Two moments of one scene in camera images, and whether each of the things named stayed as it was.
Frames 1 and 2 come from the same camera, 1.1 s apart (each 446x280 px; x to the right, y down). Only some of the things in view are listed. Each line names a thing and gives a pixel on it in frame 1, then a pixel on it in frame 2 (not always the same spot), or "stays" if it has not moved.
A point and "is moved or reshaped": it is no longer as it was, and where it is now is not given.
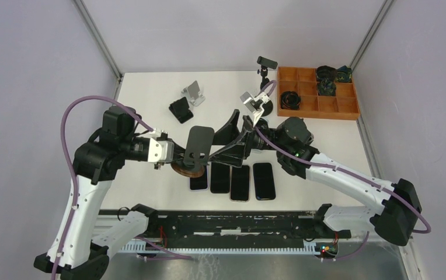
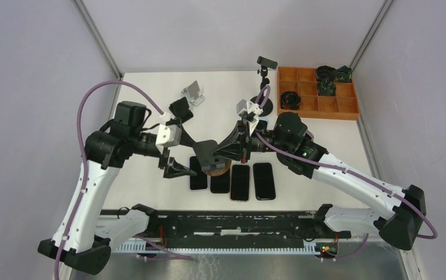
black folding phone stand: (180, 110) stays
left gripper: (178, 153) to (174, 169)
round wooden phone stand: (197, 153) is moved or reshaped
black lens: (290, 100) stays
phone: (264, 181) stays
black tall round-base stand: (266, 63) stays
